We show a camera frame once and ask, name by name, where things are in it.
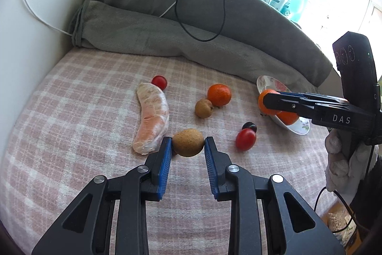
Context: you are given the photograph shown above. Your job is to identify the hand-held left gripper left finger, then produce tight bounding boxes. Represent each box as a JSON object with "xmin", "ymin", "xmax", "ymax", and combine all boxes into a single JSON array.
[{"xmin": 31, "ymin": 136, "xmax": 174, "ymax": 255}]

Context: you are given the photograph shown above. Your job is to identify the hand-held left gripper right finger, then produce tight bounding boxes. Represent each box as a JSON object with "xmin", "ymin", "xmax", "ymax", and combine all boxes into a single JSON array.
[{"xmin": 204, "ymin": 136, "xmax": 347, "ymax": 255}]

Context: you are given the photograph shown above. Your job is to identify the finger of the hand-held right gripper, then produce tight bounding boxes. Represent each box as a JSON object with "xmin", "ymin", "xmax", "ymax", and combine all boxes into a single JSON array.
[
  {"xmin": 279, "ymin": 91, "xmax": 349, "ymax": 105},
  {"xmin": 263, "ymin": 92, "xmax": 317, "ymax": 122}
]

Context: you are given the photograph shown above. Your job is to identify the small mandarin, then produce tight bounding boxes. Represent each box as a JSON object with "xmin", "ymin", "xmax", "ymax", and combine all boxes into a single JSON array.
[{"xmin": 277, "ymin": 111, "xmax": 299, "ymax": 126}]

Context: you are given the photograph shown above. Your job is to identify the large orange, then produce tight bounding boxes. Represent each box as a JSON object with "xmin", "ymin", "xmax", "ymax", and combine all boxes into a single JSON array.
[{"xmin": 258, "ymin": 89, "xmax": 281, "ymax": 116}]

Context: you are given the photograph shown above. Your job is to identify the floral white plate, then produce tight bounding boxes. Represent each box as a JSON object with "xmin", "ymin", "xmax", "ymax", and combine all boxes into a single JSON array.
[{"xmin": 256, "ymin": 75, "xmax": 310, "ymax": 135}]

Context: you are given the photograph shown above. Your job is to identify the peeled pomelo segment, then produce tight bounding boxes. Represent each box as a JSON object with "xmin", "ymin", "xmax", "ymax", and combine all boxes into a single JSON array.
[{"xmin": 132, "ymin": 82, "xmax": 170, "ymax": 154}]

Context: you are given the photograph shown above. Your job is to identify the small lumpy brown kiwi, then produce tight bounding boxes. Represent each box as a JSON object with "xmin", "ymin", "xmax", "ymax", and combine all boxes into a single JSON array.
[{"xmin": 195, "ymin": 98, "xmax": 214, "ymax": 119}]

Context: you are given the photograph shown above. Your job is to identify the person's right hand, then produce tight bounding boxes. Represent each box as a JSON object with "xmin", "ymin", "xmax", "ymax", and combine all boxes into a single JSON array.
[{"xmin": 325, "ymin": 128, "xmax": 372, "ymax": 193}]

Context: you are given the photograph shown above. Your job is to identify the red cherry tomato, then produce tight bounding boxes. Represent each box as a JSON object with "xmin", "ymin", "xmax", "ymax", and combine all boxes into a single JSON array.
[{"xmin": 151, "ymin": 75, "xmax": 168, "ymax": 91}]

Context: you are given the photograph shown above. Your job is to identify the pink checked bed sheet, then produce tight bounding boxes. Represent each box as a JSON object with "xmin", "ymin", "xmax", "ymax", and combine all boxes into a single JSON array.
[{"xmin": 0, "ymin": 47, "xmax": 338, "ymax": 255}]

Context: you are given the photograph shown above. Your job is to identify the rolled grey fleece blanket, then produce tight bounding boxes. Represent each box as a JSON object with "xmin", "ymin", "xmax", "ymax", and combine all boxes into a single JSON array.
[{"xmin": 72, "ymin": 0, "xmax": 318, "ymax": 94}]

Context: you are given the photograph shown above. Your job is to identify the thin black cable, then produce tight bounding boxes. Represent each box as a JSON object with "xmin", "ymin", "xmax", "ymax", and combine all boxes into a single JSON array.
[{"xmin": 313, "ymin": 186, "xmax": 359, "ymax": 233}]

